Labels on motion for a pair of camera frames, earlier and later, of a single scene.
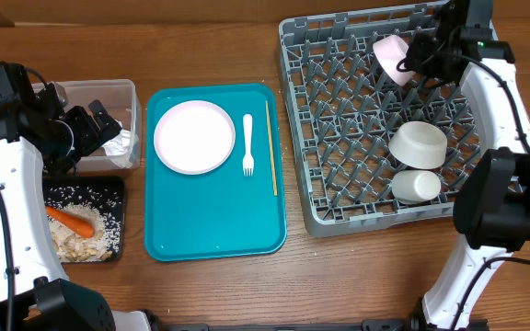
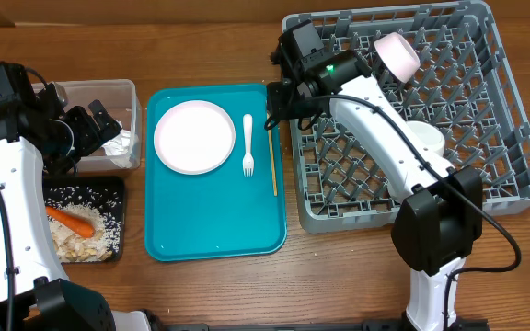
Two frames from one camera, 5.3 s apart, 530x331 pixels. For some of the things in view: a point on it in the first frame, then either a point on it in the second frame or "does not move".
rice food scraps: [103, 208] does not move
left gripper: [93, 136] does not move
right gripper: [414, 56] → [278, 110]
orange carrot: [71, 221] does not move
